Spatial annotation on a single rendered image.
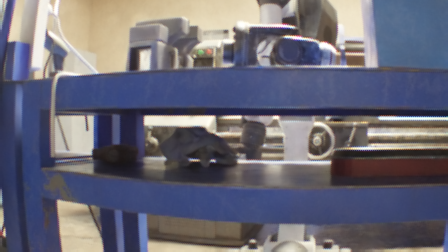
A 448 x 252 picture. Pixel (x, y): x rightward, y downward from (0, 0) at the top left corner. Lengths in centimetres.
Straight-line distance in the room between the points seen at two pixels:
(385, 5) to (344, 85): 16
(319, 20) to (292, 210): 123
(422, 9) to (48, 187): 79
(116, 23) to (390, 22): 656
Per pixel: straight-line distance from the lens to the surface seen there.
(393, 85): 68
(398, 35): 70
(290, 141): 183
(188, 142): 104
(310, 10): 185
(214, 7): 646
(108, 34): 713
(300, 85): 68
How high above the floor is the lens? 76
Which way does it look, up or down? 1 degrees up
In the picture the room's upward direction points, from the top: 1 degrees clockwise
